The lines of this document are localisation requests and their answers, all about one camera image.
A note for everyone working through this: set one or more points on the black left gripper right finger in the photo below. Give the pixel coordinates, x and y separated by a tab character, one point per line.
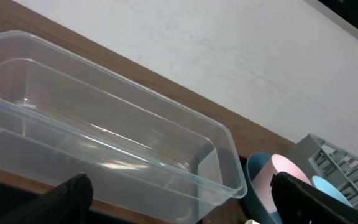
299	202

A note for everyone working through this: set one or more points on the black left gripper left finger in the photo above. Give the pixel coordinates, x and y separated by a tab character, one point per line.
68	202

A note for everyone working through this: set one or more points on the light blue cup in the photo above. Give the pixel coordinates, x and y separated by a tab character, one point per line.
324	186

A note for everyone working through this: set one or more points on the grey dishwasher rack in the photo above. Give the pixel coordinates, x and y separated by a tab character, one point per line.
316	156

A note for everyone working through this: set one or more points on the pink cup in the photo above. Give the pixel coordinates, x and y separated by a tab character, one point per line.
274	165

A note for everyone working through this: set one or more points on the dark blue plate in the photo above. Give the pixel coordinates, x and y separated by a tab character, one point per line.
251	204

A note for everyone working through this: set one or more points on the clear plastic bin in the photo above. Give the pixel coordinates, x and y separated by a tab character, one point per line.
61	115

